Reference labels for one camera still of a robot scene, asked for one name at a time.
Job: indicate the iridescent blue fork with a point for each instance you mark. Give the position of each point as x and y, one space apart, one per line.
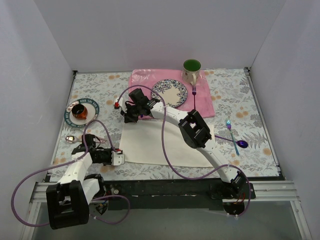
229 127

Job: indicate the purple spoon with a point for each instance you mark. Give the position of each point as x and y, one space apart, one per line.
241 143

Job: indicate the rose gold spoon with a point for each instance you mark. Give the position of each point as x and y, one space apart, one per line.
73 139

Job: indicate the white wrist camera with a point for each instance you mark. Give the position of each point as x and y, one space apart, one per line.
119 103
117 158

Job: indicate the purple fork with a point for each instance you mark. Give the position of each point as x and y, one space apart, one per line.
194 93

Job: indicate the cream mug green inside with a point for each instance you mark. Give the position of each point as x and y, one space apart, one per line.
191 71

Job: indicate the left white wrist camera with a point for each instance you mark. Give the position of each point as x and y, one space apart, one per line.
117 158

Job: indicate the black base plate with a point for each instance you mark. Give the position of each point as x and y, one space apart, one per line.
211 194

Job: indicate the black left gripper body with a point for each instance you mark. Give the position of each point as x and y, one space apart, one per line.
88 141

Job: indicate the white cloth napkin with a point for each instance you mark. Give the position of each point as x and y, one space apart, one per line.
141 143

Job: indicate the orange brown small cup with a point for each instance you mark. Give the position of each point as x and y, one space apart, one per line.
80 112

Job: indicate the blue floral plate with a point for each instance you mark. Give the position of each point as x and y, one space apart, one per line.
172 91

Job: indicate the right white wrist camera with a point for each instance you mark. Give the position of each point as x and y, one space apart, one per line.
119 103

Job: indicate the teal rimmed saucer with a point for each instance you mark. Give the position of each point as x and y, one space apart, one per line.
93 112

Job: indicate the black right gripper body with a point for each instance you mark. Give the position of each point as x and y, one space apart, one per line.
130 114

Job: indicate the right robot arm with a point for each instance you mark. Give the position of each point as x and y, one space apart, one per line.
195 133

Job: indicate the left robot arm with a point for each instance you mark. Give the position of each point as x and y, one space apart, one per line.
68 200

